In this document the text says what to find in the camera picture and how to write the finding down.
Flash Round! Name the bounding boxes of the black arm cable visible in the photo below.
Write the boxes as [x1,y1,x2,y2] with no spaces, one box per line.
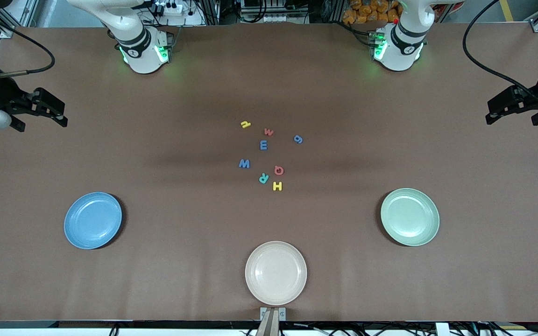
[462,0,538,103]
[0,8,56,77]

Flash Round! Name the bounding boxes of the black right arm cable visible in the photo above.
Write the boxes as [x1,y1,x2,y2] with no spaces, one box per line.
[0,8,56,77]

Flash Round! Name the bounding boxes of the orange snack bags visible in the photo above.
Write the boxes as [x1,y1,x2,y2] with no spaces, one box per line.
[342,0,403,25]

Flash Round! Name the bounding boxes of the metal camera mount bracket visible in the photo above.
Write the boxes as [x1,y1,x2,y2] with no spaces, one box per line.
[256,307,286,336]

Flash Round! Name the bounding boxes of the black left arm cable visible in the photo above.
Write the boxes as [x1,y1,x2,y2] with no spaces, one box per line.
[462,0,538,103]

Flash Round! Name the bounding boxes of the blue plate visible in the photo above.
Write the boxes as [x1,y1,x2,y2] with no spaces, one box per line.
[64,192,123,250]

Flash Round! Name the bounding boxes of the green plate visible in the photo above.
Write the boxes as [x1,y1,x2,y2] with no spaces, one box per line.
[380,188,440,247]

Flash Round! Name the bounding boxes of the white power strip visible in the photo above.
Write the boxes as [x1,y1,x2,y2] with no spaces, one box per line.
[154,0,196,17]

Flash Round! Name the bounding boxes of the beige plate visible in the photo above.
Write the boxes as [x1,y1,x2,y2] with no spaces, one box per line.
[245,241,308,306]

